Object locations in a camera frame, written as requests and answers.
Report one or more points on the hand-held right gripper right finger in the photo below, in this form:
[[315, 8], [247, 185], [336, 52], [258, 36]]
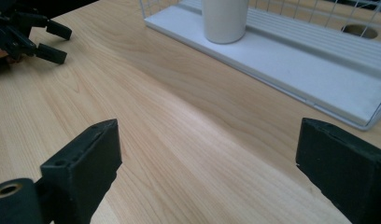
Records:
[[350, 174]]

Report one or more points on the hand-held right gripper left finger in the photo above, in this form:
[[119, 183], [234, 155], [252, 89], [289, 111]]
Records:
[[82, 165]]

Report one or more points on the white cup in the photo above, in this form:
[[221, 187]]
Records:
[[224, 21]]

